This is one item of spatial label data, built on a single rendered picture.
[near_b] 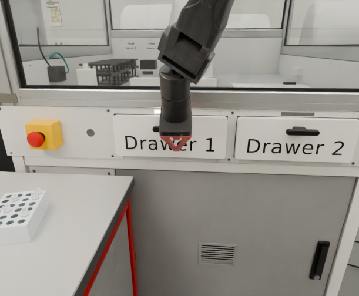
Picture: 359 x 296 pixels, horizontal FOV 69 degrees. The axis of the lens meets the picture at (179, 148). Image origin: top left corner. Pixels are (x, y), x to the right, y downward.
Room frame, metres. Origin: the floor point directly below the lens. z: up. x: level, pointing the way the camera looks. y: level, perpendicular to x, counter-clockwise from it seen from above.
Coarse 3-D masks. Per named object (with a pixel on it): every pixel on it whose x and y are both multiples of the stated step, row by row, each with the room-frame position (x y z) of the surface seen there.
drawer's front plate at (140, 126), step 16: (128, 128) 0.64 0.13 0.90; (144, 128) 0.63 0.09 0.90; (192, 128) 0.62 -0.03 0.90; (208, 128) 0.62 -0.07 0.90; (224, 128) 0.62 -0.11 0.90; (128, 144) 0.64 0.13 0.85; (144, 144) 0.63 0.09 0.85; (160, 144) 0.63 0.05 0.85; (176, 144) 0.63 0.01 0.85; (192, 144) 0.62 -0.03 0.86; (208, 144) 0.62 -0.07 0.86; (224, 144) 0.62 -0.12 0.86
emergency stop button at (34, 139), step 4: (32, 132) 0.60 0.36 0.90; (36, 132) 0.61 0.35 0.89; (28, 136) 0.60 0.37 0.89; (32, 136) 0.60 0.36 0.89; (36, 136) 0.60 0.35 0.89; (40, 136) 0.60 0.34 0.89; (28, 140) 0.60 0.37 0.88; (32, 140) 0.60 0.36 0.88; (36, 140) 0.60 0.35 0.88; (40, 140) 0.60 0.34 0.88; (32, 144) 0.60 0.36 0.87; (36, 144) 0.60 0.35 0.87; (40, 144) 0.60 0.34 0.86
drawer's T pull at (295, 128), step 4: (296, 128) 0.59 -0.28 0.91; (300, 128) 0.59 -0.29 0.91; (304, 128) 0.59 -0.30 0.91; (288, 132) 0.57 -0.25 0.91; (292, 132) 0.57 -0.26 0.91; (296, 132) 0.57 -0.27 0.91; (300, 132) 0.57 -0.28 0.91; (304, 132) 0.57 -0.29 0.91; (308, 132) 0.57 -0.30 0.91; (312, 132) 0.57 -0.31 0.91; (316, 132) 0.57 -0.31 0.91
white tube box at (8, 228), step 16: (16, 192) 0.49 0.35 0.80; (32, 192) 0.49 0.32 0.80; (0, 208) 0.43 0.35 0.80; (16, 208) 0.43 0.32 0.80; (32, 208) 0.43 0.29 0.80; (0, 224) 0.39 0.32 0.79; (16, 224) 0.38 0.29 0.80; (32, 224) 0.40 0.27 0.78; (0, 240) 0.37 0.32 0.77; (16, 240) 0.37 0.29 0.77
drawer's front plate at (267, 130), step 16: (240, 128) 0.61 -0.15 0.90; (256, 128) 0.61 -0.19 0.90; (272, 128) 0.61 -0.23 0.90; (288, 128) 0.61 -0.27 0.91; (320, 128) 0.60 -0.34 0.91; (336, 128) 0.60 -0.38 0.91; (352, 128) 0.59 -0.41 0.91; (240, 144) 0.61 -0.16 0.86; (256, 144) 0.61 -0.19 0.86; (272, 144) 0.61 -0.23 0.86; (288, 144) 0.60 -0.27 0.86; (304, 144) 0.60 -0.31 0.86; (320, 144) 0.60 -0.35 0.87; (336, 144) 0.60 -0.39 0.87; (352, 144) 0.59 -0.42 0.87; (288, 160) 0.60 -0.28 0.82; (304, 160) 0.60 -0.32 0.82; (320, 160) 0.60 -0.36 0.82; (336, 160) 0.60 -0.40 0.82
